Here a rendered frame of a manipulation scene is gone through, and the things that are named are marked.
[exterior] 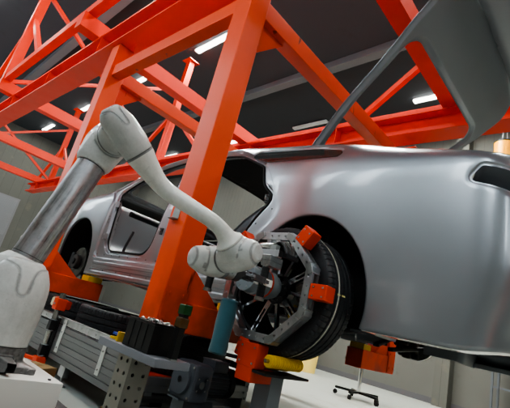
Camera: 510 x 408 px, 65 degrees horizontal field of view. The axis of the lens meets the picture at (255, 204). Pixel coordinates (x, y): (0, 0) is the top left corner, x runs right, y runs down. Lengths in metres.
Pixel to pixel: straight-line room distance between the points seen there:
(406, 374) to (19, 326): 9.70
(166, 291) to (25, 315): 1.06
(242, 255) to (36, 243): 0.65
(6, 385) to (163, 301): 1.13
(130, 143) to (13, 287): 0.55
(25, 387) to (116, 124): 0.78
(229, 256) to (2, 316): 0.66
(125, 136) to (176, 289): 1.05
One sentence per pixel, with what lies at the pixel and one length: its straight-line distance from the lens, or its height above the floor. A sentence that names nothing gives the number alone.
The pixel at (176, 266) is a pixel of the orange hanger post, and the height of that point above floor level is 0.84.
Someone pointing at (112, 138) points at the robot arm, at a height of 1.11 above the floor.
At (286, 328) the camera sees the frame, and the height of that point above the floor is 0.67.
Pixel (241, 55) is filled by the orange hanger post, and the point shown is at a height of 2.21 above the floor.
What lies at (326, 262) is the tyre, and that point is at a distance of 1.96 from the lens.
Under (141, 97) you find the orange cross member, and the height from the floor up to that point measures 2.61.
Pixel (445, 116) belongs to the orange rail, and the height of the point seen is 3.18.
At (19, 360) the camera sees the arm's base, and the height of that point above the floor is 0.42.
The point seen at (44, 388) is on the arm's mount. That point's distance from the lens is 1.21.
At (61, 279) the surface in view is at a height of 0.63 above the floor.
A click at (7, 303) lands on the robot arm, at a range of 1.20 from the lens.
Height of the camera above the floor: 0.64
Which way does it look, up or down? 17 degrees up
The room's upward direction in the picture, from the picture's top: 14 degrees clockwise
